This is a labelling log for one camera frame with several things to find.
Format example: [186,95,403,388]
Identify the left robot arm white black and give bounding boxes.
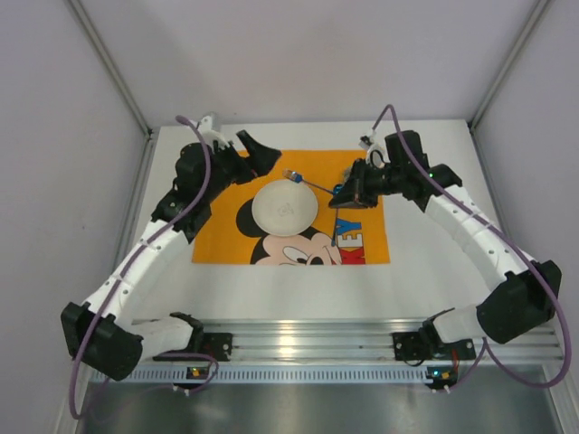
[61,130,281,381]

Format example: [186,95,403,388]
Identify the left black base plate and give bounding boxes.
[153,332,233,362]

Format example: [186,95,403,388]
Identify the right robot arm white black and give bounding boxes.
[329,130,562,347]

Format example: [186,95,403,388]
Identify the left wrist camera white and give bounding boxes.
[195,112,226,143]

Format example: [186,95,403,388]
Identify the orange cartoon mouse placemat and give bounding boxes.
[193,150,390,266]

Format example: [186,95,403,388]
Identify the cream round plate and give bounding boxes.
[252,180,318,237]

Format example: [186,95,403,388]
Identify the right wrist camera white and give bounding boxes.
[359,128,387,168]

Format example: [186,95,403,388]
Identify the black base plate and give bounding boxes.
[392,331,477,363]
[153,332,233,362]

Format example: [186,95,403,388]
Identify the small grey ceramic cup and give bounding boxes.
[341,167,352,184]

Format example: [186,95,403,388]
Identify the blue metal fork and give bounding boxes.
[282,169,334,195]

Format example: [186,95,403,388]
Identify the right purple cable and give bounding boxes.
[369,104,570,390]

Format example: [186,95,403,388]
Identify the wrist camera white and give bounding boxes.
[195,112,226,143]
[359,128,387,168]

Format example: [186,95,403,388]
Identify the blue metal spoon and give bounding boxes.
[331,184,344,247]

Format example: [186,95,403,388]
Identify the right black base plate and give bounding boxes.
[392,331,477,363]

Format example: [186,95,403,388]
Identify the slotted grey cable duct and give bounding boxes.
[90,364,458,385]

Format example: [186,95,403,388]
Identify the aluminium mounting rail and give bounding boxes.
[71,318,565,363]

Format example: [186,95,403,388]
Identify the purple cable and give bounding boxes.
[369,104,570,390]
[67,115,221,420]

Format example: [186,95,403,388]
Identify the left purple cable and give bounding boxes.
[67,115,221,420]

